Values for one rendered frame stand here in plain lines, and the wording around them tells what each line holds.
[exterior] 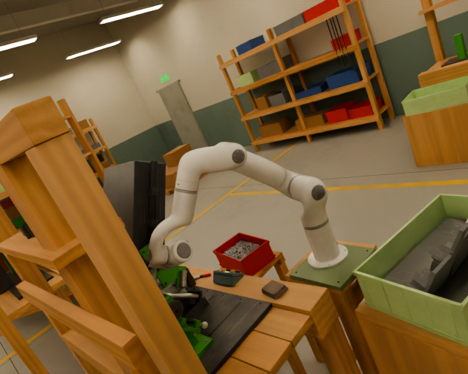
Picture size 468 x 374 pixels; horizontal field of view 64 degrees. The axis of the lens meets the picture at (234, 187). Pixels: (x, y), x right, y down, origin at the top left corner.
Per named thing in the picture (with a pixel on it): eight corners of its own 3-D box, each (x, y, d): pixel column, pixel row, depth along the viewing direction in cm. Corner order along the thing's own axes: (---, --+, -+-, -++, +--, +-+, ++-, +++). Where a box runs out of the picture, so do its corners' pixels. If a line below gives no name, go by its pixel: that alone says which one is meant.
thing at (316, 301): (156, 276, 267) (146, 259, 263) (339, 316, 155) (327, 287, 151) (140, 289, 259) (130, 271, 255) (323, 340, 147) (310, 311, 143)
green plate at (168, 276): (176, 274, 185) (151, 239, 183) (183, 273, 178) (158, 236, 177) (158, 290, 178) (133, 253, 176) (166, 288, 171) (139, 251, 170)
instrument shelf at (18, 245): (48, 224, 195) (44, 217, 194) (125, 226, 128) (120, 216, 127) (0, 252, 180) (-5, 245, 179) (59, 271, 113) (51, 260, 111)
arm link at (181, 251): (159, 268, 150) (180, 267, 155) (172, 261, 140) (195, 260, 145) (158, 247, 153) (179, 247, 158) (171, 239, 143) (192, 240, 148)
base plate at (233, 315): (145, 277, 240) (144, 274, 240) (273, 306, 158) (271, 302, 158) (89, 323, 215) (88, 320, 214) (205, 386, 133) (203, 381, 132)
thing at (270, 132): (382, 130, 603) (338, -9, 543) (255, 153, 835) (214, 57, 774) (396, 117, 635) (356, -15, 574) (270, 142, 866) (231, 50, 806)
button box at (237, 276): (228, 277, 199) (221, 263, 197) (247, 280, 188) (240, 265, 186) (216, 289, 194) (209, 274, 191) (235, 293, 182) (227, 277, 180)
